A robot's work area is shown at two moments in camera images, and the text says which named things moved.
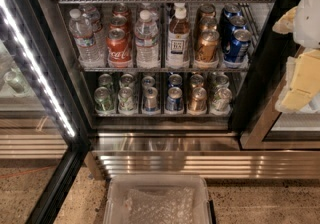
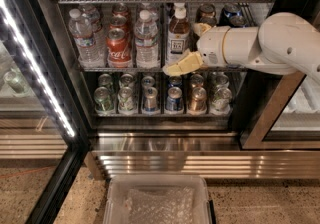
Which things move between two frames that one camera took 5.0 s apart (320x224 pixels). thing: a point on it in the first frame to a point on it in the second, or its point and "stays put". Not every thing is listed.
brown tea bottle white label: x=178 y=39 stays put
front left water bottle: x=84 y=39 stays put
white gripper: x=309 y=21 to x=211 y=46
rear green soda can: x=105 y=80 stays put
